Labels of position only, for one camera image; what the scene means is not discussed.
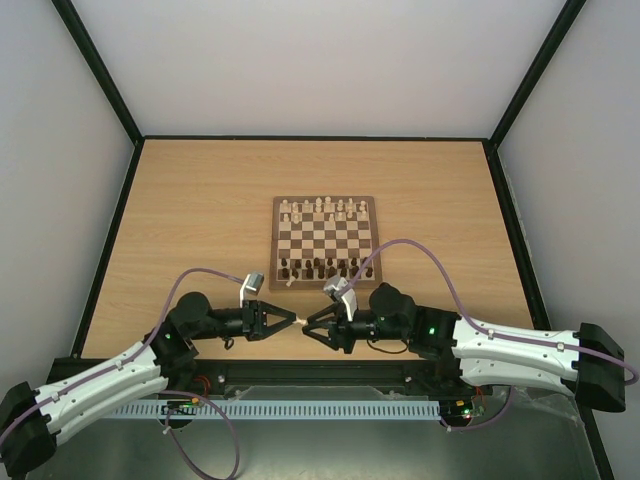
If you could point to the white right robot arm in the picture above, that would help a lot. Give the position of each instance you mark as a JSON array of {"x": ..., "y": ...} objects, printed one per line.
[{"x": 525, "y": 350}]

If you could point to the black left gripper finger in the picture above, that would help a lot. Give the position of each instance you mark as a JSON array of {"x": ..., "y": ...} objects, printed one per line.
[
  {"x": 269, "y": 310},
  {"x": 267, "y": 331}
]

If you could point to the black enclosure frame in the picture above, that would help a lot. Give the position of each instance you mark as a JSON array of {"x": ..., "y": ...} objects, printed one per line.
[{"x": 560, "y": 28}]

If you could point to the wooden chess board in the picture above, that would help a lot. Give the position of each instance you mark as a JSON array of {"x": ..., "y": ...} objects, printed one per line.
[{"x": 317, "y": 249}]

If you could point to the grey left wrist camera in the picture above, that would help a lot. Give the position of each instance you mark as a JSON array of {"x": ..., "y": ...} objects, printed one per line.
[{"x": 251, "y": 286}]

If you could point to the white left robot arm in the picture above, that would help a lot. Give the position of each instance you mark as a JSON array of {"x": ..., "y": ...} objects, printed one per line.
[{"x": 35, "y": 421}]

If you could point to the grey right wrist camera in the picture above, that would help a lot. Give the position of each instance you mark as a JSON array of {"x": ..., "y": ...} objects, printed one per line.
[{"x": 338, "y": 289}]

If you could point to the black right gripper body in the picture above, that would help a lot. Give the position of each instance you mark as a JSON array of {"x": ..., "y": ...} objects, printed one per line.
[{"x": 341, "y": 328}]

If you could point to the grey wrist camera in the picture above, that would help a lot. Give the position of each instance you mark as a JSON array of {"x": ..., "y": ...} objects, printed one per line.
[
  {"x": 251, "y": 286},
  {"x": 338, "y": 289}
]

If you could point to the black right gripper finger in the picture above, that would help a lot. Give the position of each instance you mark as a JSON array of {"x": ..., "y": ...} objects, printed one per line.
[
  {"x": 329, "y": 313},
  {"x": 331, "y": 337}
]

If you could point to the white slotted cable duct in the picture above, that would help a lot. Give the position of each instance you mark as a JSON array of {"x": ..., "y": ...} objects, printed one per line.
[{"x": 280, "y": 410}]

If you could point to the clear plastic sheet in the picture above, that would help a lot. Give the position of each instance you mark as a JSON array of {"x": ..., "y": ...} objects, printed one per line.
[{"x": 532, "y": 408}]

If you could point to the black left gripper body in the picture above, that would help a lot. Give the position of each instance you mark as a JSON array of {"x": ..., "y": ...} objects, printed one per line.
[{"x": 234, "y": 326}]

